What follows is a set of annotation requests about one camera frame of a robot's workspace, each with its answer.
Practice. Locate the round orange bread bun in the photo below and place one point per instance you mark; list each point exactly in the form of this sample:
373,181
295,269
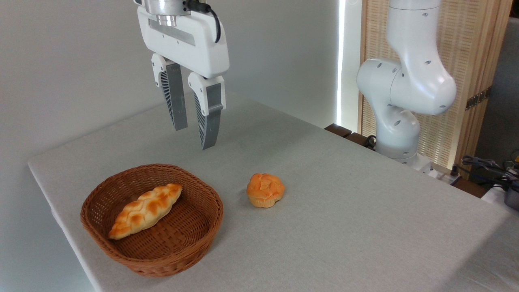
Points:
265,190

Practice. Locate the black metal hinge bracket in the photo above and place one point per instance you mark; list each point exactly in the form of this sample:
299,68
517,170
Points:
477,98

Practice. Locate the white power strip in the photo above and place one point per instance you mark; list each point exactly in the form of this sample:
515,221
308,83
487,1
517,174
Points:
444,175

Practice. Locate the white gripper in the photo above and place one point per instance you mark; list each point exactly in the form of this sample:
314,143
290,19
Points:
202,52

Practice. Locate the braided bread loaf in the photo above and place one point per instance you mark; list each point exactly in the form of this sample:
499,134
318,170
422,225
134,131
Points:
142,211

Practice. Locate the brown wicker basket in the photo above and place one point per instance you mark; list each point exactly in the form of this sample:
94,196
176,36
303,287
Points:
194,251

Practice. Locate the dark brown wooden block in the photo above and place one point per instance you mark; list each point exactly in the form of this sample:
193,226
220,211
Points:
337,129
359,139

